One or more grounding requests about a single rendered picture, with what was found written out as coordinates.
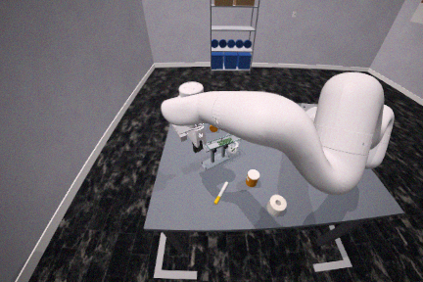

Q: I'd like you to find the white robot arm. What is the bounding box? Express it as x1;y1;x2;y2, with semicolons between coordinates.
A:
161;72;395;195

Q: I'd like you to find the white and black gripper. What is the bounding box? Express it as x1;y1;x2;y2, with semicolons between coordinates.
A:
187;125;207;153

